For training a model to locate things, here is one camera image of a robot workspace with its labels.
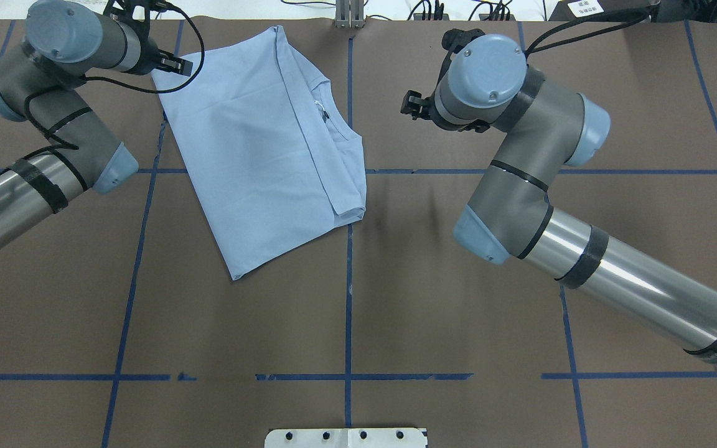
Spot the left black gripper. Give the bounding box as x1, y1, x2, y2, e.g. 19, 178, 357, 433
139, 44, 194, 77

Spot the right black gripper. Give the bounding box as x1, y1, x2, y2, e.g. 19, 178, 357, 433
400, 90, 490, 133

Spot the light blue polo shirt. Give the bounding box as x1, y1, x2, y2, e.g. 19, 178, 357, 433
152, 25, 367, 281

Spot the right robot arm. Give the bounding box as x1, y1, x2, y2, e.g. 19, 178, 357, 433
401, 29, 717, 373

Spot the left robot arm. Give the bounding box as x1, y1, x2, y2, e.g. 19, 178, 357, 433
0, 1, 203, 249

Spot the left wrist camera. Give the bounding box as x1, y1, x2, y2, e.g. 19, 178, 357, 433
102, 1, 176, 29

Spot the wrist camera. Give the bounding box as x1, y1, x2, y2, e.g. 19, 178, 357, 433
441, 29, 485, 54
102, 1, 176, 29

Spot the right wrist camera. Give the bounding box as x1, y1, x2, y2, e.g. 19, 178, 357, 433
441, 29, 485, 54

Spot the aluminium frame post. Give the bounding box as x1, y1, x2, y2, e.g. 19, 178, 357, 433
334, 0, 366, 29

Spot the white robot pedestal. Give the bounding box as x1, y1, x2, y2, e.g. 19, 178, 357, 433
264, 427, 429, 447

